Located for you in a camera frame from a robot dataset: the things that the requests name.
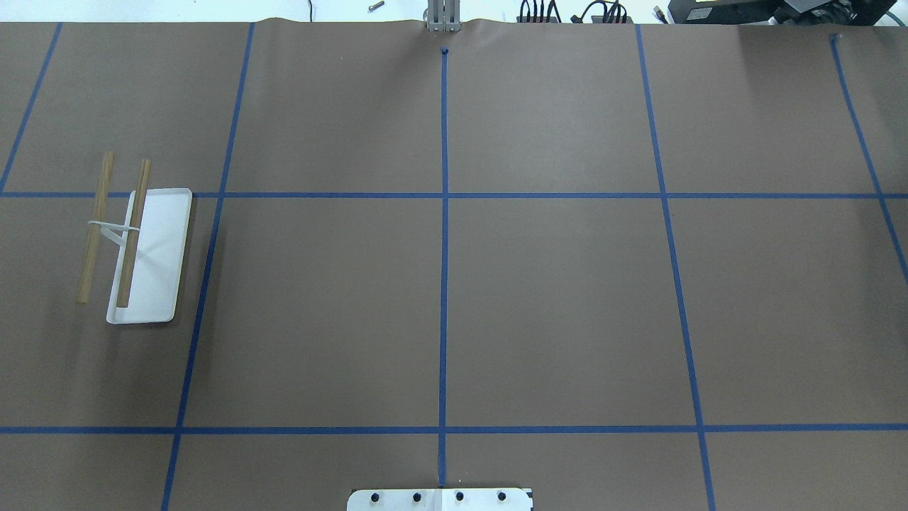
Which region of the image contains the white towel rack base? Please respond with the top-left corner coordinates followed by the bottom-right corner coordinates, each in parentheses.
top-left (105, 187), bottom-right (194, 324)

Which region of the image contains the aluminium frame post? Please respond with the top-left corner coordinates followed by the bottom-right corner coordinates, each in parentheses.
top-left (424, 0), bottom-right (463, 33)

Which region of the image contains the wooden rack rod outer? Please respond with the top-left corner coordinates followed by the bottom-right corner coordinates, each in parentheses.
top-left (77, 151), bottom-right (116, 304)

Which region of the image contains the black power supply box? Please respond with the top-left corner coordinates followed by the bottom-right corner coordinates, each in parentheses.
top-left (668, 1), bottom-right (784, 25)

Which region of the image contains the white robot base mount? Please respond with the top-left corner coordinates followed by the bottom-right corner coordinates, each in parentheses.
top-left (346, 488), bottom-right (534, 510)

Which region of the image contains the wooden rack rod inner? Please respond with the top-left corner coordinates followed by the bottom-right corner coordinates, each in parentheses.
top-left (116, 159), bottom-right (152, 308)

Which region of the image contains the wooden rack rod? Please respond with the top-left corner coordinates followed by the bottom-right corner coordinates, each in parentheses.
top-left (77, 151), bottom-right (116, 304)
top-left (116, 159), bottom-right (152, 308)

